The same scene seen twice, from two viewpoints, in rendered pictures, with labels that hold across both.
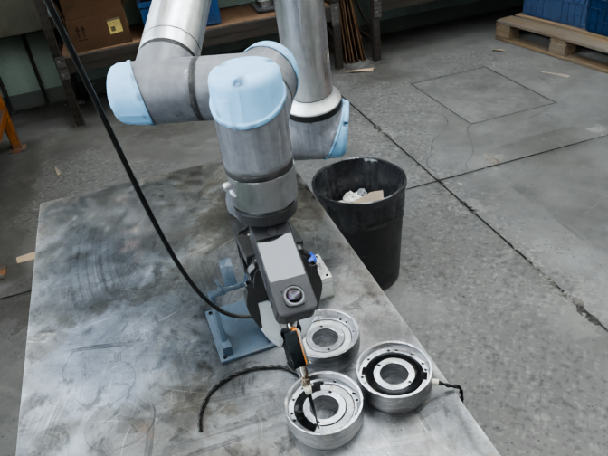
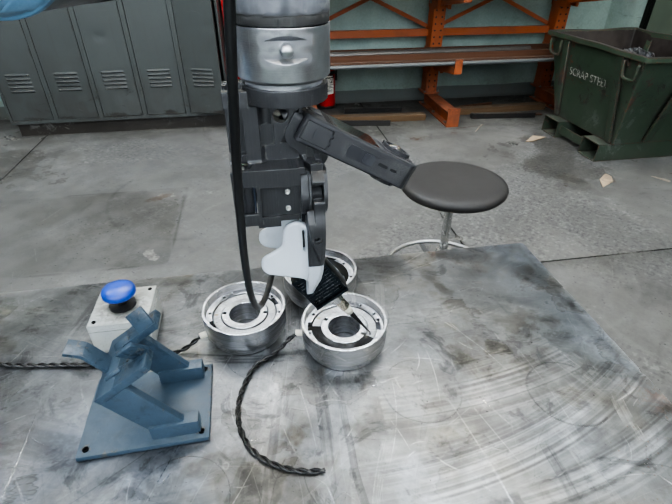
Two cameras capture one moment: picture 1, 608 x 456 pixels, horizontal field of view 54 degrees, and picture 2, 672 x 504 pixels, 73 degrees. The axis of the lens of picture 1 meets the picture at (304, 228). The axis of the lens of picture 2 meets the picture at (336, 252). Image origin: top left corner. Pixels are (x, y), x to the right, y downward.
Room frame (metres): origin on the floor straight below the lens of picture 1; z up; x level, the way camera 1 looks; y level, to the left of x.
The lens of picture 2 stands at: (0.50, 0.42, 1.22)
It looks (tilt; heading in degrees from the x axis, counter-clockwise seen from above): 34 degrees down; 275
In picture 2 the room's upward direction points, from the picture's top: straight up
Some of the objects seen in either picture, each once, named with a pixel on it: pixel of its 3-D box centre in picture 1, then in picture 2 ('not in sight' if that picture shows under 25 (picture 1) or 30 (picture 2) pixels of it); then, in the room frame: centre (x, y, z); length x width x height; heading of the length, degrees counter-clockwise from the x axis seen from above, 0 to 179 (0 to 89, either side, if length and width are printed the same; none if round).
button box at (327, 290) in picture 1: (306, 277); (122, 317); (0.81, 0.01, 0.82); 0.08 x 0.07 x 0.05; 14
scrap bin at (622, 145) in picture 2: not in sight; (622, 93); (-1.23, -3.01, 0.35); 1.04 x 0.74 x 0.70; 104
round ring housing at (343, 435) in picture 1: (325, 411); (344, 331); (0.52, 0.00, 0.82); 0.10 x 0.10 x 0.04
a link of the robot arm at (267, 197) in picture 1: (260, 185); (282, 54); (0.57, 0.04, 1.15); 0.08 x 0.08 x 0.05
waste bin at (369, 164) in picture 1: (361, 228); not in sight; (1.83, -0.21, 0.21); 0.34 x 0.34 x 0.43
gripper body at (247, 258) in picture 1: (270, 240); (279, 151); (0.58, 0.04, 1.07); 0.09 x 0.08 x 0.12; 16
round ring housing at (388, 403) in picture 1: (394, 377); (320, 279); (0.57, -0.10, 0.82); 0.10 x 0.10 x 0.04
